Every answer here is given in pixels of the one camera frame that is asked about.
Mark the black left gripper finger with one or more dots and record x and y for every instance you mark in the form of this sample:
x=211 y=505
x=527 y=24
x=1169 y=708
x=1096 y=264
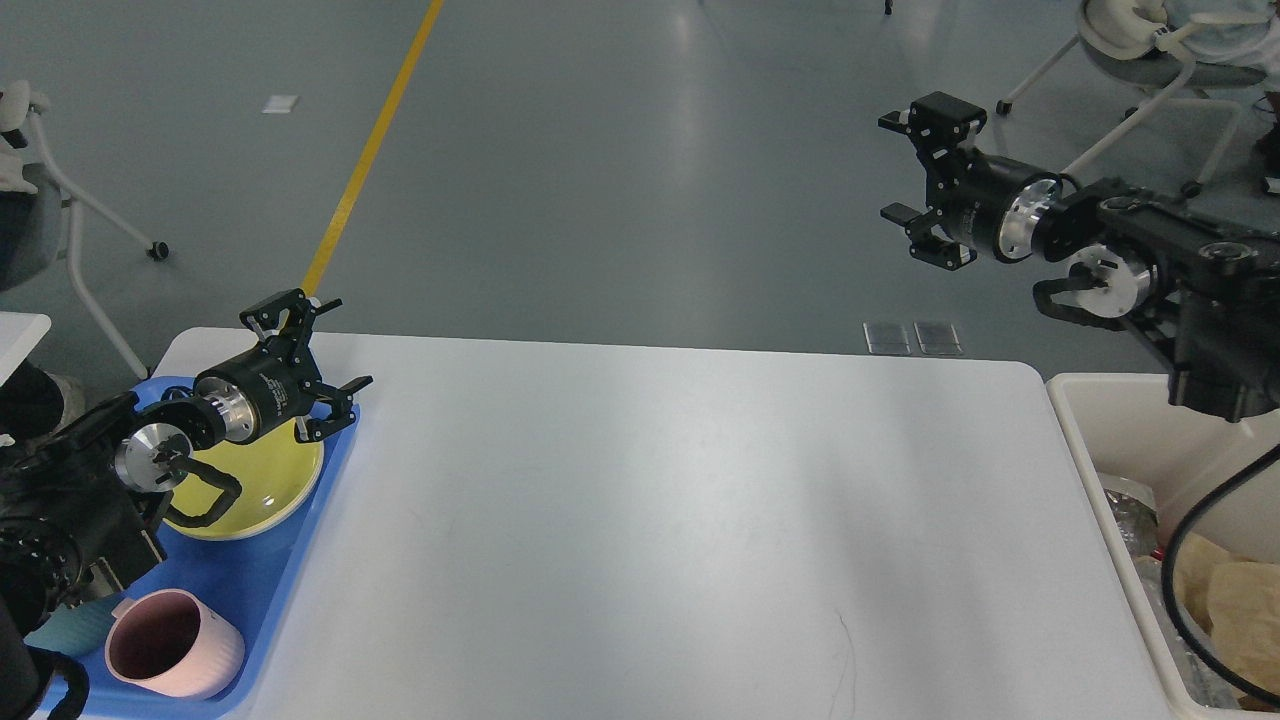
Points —
x=327 y=410
x=284 y=322

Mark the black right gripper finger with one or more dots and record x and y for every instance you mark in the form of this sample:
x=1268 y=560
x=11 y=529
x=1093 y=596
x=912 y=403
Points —
x=943 y=129
x=925 y=244

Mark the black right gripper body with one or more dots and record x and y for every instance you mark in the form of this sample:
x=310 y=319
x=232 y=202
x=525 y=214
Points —
x=992 y=204

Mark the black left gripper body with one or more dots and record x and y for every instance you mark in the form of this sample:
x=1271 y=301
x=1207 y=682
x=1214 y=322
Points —
x=256 y=392

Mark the yellow plastic plate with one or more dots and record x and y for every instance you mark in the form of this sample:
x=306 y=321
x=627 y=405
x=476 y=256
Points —
x=277 y=474

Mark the pink ribbed mug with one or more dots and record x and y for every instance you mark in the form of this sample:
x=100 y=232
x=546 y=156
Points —
x=171 y=643

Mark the foil tray with paper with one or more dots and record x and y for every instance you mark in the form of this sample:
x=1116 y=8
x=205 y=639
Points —
x=1136 y=521

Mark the brown paper bag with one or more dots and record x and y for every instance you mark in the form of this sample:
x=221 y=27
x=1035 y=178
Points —
x=1235 y=600

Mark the aluminium foil sheet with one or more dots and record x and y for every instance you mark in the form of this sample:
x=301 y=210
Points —
x=1205 y=688

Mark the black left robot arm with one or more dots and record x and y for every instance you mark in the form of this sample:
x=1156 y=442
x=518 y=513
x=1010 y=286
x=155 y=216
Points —
x=81 y=512

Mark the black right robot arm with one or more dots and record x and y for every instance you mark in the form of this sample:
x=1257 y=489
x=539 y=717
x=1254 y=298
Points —
x=1198 y=291

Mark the blue plastic tray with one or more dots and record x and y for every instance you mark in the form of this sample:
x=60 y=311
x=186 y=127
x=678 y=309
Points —
x=247 y=581

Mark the white side table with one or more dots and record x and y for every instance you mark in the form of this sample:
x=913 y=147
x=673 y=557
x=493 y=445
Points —
x=20 y=333

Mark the beige plastic bin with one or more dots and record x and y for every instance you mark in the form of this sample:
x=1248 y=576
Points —
x=1122 y=425

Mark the white office chair right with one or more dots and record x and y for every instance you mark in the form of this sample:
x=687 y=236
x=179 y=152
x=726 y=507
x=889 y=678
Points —
x=1134 y=43

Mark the grey office chair left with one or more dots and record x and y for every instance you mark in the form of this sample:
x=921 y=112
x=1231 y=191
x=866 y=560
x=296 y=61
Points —
x=22 y=108

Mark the teal yellow mug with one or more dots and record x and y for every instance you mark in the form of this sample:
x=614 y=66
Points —
x=75 y=631

